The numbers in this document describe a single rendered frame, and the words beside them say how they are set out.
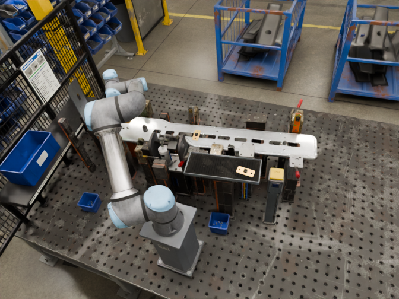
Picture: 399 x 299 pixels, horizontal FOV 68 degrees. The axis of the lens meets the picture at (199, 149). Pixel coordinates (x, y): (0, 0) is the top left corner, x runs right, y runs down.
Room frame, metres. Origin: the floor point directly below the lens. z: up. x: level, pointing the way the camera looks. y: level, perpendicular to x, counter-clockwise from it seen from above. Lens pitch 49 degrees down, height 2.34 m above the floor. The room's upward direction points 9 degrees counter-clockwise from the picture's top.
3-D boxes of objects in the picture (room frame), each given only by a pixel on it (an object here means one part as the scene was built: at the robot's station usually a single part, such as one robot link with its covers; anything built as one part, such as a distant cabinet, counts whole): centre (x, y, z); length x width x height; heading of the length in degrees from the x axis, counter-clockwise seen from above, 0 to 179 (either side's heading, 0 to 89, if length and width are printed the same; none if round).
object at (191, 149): (1.07, 0.04, 0.89); 0.13 x 0.11 x 0.38; 160
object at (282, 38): (3.42, -1.02, 0.47); 1.20 x 0.80 x 0.95; 150
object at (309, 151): (1.27, -0.02, 1.00); 1.38 x 0.22 x 0.02; 70
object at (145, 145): (1.14, 0.29, 0.91); 0.07 x 0.05 x 0.42; 160
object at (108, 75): (1.42, 0.42, 1.39); 0.09 x 0.08 x 0.11; 7
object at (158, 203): (0.66, 0.20, 1.27); 0.13 x 0.12 x 0.14; 97
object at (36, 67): (1.71, 0.93, 1.30); 0.23 x 0.02 x 0.31; 160
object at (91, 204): (1.07, 0.75, 0.74); 0.11 x 0.10 x 0.09; 70
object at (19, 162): (1.21, 0.98, 1.10); 0.30 x 0.17 x 0.13; 161
